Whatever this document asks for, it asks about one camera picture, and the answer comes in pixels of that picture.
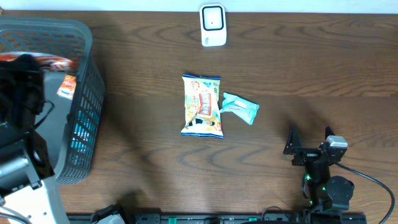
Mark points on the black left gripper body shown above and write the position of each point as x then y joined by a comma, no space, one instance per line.
23,94

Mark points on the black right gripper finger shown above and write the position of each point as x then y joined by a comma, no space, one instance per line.
328,132
293,144

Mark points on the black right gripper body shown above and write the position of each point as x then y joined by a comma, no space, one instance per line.
307,155

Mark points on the red brown chocolate bar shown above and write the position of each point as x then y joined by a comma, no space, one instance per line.
54,62

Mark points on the small orange snack packet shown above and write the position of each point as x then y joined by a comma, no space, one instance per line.
67,88

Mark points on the teal wet wipes pack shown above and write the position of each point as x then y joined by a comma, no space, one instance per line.
241,107

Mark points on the yellow snack bag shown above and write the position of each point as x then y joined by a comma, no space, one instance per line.
202,113

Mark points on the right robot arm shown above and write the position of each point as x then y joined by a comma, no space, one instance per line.
329,195

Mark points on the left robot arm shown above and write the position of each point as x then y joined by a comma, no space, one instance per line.
29,191

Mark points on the white barcode scanner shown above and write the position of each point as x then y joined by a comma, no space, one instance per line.
213,25

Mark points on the grey plastic shopping basket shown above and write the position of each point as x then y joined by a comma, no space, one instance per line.
70,127

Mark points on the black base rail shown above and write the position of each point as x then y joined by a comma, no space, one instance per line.
148,218

